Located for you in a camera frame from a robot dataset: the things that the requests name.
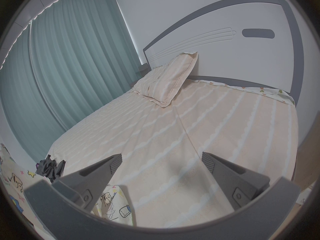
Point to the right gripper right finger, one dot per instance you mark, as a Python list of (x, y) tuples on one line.
[(237, 181)]

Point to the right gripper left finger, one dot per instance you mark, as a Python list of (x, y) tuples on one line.
[(85, 184)]

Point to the white printed pyjama top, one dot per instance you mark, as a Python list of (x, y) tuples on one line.
[(15, 179)]

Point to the bed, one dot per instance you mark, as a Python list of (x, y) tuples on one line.
[(200, 124)]

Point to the dark grey garment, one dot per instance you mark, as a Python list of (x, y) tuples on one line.
[(51, 169)]

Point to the blue-green curtain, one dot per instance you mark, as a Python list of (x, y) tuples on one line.
[(80, 54), (22, 96)]

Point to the pale pink striped pillow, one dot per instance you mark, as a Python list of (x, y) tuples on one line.
[(167, 79)]

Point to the grey white bedside table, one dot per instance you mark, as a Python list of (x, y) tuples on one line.
[(141, 71)]

